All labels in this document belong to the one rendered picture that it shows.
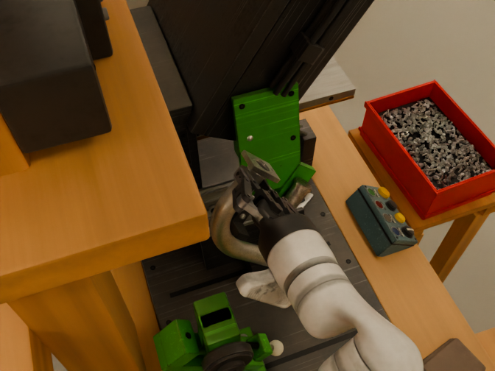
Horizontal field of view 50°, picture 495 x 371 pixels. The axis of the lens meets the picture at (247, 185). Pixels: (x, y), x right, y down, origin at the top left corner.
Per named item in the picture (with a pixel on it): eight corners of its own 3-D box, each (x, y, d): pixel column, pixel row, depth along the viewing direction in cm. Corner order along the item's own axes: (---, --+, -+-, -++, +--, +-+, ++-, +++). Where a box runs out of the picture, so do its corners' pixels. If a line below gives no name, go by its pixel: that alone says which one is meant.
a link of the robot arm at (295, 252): (230, 284, 63) (250, 325, 59) (292, 219, 60) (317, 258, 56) (279, 299, 69) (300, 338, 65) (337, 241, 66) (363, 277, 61)
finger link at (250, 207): (272, 216, 64) (273, 210, 67) (244, 193, 64) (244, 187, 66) (260, 230, 65) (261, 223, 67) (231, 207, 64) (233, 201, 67)
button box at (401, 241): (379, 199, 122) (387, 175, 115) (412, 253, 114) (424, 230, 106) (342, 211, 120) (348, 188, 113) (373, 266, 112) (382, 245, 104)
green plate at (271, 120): (284, 158, 106) (279, 62, 93) (301, 182, 100) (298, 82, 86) (231, 174, 104) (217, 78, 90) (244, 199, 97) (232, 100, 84)
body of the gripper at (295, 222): (339, 244, 65) (305, 196, 72) (296, 224, 60) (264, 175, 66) (298, 284, 67) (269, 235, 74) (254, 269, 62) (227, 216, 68)
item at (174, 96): (171, 121, 132) (152, 3, 105) (208, 216, 115) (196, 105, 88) (99, 140, 129) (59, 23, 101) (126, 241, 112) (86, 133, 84)
